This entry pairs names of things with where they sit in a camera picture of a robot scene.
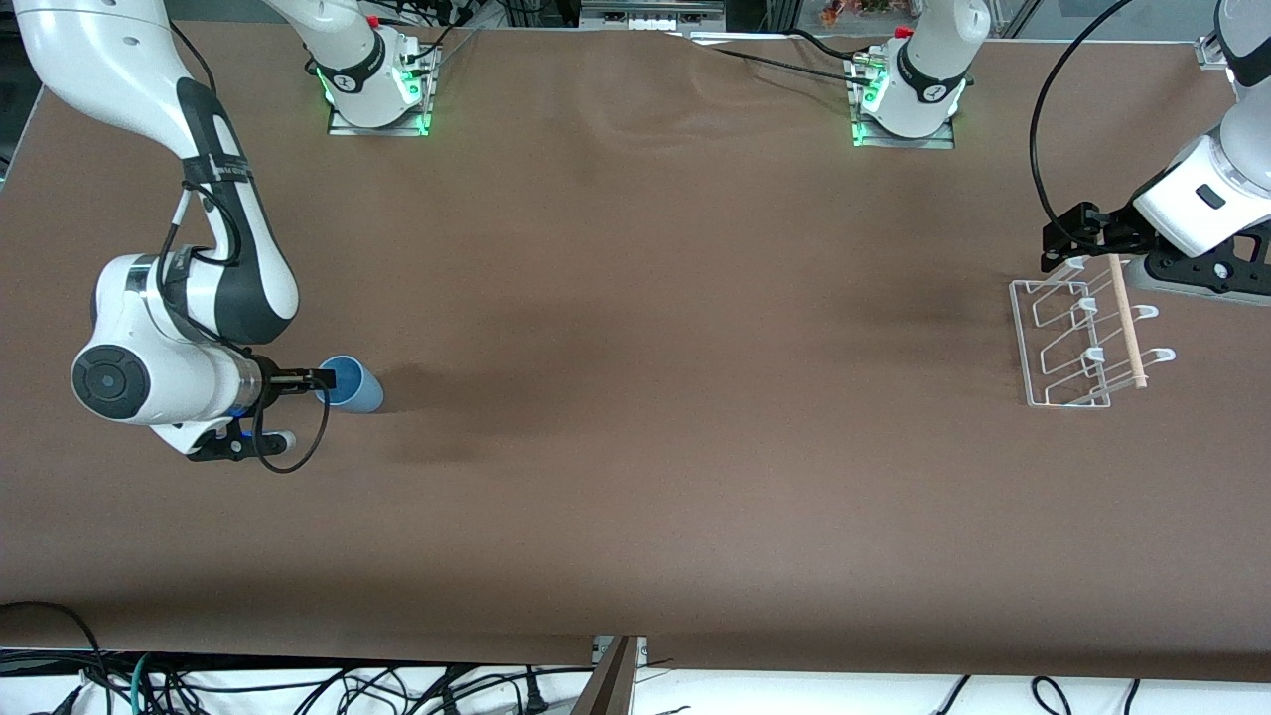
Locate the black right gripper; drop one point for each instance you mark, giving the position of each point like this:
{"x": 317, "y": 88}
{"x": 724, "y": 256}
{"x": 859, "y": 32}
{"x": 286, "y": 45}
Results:
{"x": 277, "y": 380}

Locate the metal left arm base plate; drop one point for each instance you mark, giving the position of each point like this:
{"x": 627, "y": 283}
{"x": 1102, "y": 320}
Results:
{"x": 904, "y": 142}

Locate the brown wooden beam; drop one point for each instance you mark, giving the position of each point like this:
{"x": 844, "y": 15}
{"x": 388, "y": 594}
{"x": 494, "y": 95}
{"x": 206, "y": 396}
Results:
{"x": 606, "y": 690}

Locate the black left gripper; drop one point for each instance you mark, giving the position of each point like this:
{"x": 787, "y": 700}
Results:
{"x": 1114, "y": 230}

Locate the small metal bracket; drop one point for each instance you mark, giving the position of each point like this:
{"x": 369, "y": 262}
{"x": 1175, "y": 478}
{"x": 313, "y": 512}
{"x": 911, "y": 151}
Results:
{"x": 640, "y": 650}

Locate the brown table cover sheet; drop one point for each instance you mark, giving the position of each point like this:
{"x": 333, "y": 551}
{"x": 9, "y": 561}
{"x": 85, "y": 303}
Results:
{"x": 635, "y": 447}

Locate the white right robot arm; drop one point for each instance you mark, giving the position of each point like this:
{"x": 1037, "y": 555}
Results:
{"x": 119, "y": 60}

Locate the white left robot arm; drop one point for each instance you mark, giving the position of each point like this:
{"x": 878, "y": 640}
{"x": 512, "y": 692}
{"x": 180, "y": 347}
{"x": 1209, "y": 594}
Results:
{"x": 933, "y": 89}

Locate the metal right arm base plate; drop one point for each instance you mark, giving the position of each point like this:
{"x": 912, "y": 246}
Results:
{"x": 377, "y": 129}

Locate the grey metal box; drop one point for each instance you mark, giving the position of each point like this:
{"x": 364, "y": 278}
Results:
{"x": 650, "y": 12}

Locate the aluminium frame profile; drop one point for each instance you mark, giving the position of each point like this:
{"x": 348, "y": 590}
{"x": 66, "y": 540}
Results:
{"x": 1213, "y": 52}

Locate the light blue plastic cup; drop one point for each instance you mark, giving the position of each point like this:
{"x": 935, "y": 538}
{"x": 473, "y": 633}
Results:
{"x": 363, "y": 393}

